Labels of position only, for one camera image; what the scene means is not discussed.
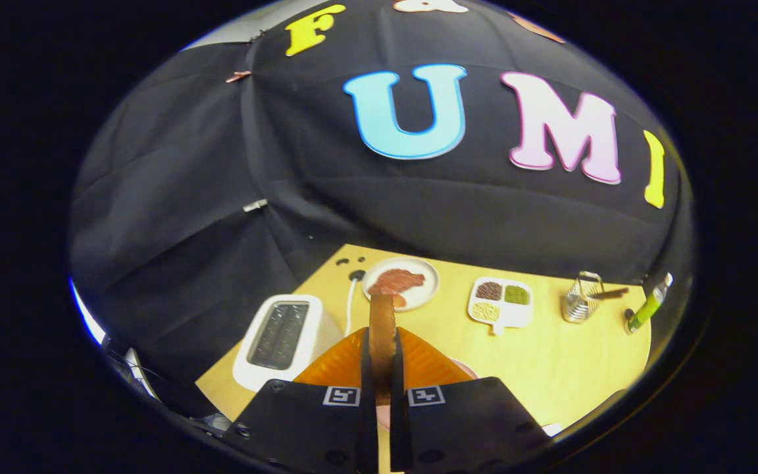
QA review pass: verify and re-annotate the toasted bread slice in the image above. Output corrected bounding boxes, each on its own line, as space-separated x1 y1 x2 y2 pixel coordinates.
368 294 398 406

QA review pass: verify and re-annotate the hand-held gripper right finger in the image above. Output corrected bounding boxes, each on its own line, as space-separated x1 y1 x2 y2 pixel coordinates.
389 326 554 474

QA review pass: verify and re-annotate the white toaster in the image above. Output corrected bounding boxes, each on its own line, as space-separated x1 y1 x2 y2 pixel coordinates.
232 294 343 393

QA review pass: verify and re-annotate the green drink bottle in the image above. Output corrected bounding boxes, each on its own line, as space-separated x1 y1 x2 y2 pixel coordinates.
624 273 674 334

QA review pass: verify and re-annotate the white divided dish with grains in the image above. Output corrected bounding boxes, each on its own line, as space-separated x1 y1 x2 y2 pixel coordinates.
468 276 533 336

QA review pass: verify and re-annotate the white stand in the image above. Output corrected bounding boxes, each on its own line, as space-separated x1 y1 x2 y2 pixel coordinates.
122 348 159 399

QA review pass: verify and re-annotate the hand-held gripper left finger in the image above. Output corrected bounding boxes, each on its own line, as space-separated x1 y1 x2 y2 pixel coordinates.
224 326 380 474

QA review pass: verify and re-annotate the metal wire rack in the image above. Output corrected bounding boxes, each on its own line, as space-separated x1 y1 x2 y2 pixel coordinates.
561 271 630 323

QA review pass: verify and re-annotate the pink plate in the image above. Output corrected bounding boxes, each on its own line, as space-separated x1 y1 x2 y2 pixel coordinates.
377 359 478 432

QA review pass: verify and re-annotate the grey plate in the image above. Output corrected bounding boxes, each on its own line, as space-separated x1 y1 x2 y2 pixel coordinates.
361 257 440 311

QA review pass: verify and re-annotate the lit monitor screen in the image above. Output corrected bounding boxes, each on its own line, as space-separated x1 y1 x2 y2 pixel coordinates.
70 280 107 346

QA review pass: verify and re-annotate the white toaster cable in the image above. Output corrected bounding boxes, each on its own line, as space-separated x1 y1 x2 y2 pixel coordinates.
345 276 361 336

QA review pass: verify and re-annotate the brown meat piece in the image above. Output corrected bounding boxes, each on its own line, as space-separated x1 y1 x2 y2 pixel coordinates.
368 268 426 307

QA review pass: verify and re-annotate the black backdrop cloth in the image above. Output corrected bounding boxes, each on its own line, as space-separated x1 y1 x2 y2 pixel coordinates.
68 0 694 389

